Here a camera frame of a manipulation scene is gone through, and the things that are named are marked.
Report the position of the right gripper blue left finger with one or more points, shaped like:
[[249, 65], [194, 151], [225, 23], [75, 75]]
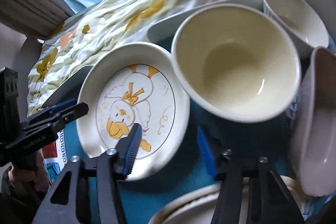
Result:
[[68, 199]]

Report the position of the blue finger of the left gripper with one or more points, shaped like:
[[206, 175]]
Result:
[[50, 111], [38, 135]]

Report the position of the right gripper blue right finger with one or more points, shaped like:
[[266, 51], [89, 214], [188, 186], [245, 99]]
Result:
[[251, 190]]

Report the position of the pink brown oval dish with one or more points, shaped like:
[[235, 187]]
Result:
[[312, 144]]

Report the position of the white duck print plate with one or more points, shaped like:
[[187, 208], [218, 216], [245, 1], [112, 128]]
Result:
[[134, 84]]

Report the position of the person's left hand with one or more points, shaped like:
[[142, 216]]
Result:
[[39, 177]]

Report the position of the plain white plate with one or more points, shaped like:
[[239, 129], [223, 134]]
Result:
[[199, 206]]

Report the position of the blue patterned tablecloth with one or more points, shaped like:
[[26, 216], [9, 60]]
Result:
[[186, 172]]

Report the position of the left brown curtain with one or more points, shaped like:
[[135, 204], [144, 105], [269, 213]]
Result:
[[34, 18]]

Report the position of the floral yellow green duvet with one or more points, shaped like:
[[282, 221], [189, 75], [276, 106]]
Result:
[[86, 37]]

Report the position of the cream ceramic bowl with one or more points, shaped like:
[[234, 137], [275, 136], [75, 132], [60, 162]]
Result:
[[236, 63]]

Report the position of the white ribbed bowl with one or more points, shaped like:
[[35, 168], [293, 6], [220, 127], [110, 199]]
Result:
[[304, 26]]

